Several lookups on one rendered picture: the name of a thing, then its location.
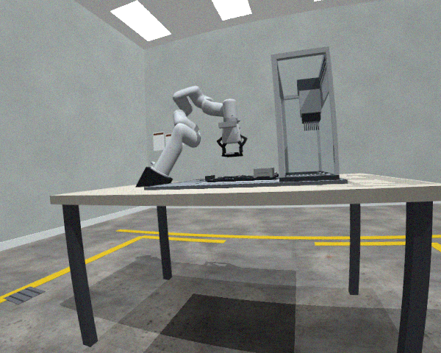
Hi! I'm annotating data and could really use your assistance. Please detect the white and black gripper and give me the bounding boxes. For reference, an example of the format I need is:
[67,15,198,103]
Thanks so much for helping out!
[217,124,248,154]

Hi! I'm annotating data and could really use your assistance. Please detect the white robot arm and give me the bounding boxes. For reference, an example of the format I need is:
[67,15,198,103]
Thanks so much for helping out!
[151,86,240,178]

